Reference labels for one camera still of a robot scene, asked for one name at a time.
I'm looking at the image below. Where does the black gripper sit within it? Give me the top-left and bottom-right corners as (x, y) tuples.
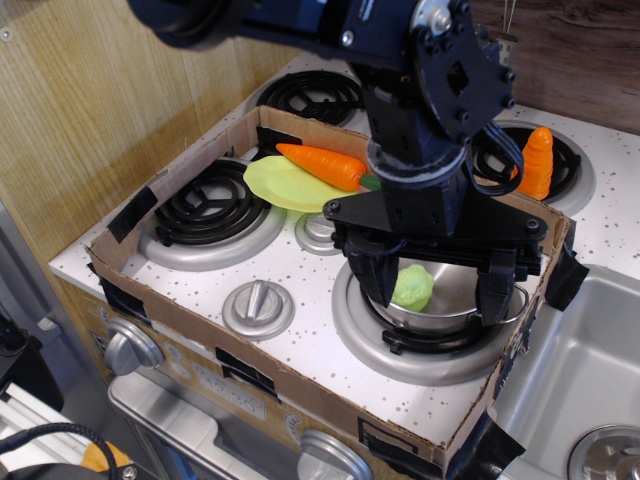
(323, 149), (548, 326)

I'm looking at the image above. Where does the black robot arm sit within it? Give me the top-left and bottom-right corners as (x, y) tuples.
(130, 1), (547, 325)

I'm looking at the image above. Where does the stainless steel pan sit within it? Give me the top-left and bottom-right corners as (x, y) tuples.
(360, 255), (530, 337)

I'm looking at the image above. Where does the front right black burner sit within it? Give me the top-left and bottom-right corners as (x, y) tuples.
(331, 265), (529, 386)

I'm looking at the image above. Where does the black burner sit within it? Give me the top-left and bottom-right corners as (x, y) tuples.
(331, 265), (529, 386)
(138, 157), (286, 272)
(472, 127), (596, 217)
(246, 70), (370, 135)

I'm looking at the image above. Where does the middle silver stove knob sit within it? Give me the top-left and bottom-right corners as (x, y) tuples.
(294, 213), (342, 256)

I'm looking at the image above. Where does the silver stove knob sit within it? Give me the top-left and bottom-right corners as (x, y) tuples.
(222, 280), (295, 341)
(294, 213), (342, 256)

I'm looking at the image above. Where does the back right black burner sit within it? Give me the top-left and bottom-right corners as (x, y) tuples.
(472, 127), (596, 217)

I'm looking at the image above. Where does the orange toy carrot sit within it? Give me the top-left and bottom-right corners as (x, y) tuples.
(276, 143), (381, 192)

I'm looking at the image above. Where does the orange swirl cone toy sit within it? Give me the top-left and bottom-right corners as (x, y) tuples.
(517, 127), (554, 200)

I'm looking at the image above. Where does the front silver stove knob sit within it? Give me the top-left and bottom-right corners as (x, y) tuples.
(222, 280), (295, 341)

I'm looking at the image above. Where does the yellow-green toy plate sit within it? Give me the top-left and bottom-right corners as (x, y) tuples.
(243, 155), (355, 213)

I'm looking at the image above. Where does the silver toy sink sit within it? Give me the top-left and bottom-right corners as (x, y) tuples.
(495, 266), (639, 479)

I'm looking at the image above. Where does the back left black burner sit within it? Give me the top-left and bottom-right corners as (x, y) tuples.
(246, 70), (370, 135)

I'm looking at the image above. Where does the right silver oven knob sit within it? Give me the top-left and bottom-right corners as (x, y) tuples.
(297, 429), (373, 480)

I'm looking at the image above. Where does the silver oven knob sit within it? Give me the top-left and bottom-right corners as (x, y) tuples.
(104, 317), (165, 376)
(297, 429), (373, 480)

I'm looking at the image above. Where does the front left black burner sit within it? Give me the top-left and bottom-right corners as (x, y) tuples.
(138, 157), (286, 272)

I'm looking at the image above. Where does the brown cardboard fence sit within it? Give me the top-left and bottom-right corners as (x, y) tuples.
(88, 106), (575, 479)

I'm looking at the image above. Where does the hanging silver slotted spatula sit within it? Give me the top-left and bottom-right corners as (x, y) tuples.
(492, 0), (518, 67)

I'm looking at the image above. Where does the silver sink drain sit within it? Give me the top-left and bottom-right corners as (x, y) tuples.
(566, 425), (639, 479)

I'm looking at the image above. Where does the left silver oven knob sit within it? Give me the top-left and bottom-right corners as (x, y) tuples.
(104, 317), (165, 376)

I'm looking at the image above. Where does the orange object bottom left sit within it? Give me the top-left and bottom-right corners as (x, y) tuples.
(80, 442), (131, 472)

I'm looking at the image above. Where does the black device at left edge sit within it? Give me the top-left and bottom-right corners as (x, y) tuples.
(1, 315), (64, 412)

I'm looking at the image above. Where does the silver oven door handle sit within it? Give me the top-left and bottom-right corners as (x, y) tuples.
(108, 373), (298, 479)

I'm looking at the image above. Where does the black cable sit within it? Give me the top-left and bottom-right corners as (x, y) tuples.
(0, 422), (121, 480)

